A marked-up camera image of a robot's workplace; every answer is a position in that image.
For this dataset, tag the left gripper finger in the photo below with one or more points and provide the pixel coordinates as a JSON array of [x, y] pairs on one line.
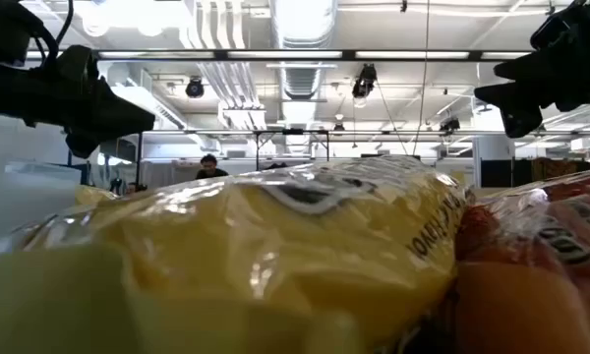
[[123, 118], [91, 145]]

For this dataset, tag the black overhead light bar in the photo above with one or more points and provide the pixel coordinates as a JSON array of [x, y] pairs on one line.
[[348, 54]]

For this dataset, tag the black overhead camera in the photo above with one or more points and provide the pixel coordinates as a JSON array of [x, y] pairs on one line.
[[364, 81]]

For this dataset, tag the black vertical post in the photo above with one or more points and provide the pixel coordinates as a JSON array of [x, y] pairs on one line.
[[138, 157]]

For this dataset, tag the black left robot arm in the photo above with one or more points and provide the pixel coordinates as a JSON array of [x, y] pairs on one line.
[[5, 29]]

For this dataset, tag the yellow Maruchan noodle pack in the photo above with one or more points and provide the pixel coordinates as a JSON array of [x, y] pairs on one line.
[[275, 246], [96, 194]]

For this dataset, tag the silver ventilation duct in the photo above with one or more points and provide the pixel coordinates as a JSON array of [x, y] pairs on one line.
[[302, 24]]

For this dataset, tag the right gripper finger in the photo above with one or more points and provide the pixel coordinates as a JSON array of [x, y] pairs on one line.
[[523, 68], [518, 105]]

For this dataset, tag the person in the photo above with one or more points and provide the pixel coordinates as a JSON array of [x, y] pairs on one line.
[[210, 169]]

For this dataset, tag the black partition panel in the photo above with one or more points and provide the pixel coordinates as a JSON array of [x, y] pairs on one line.
[[495, 173]]

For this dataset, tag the clear plastic bin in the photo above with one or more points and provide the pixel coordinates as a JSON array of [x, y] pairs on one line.
[[29, 196]]

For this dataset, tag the distant black metal frame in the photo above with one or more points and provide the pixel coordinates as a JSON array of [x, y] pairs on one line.
[[292, 131]]

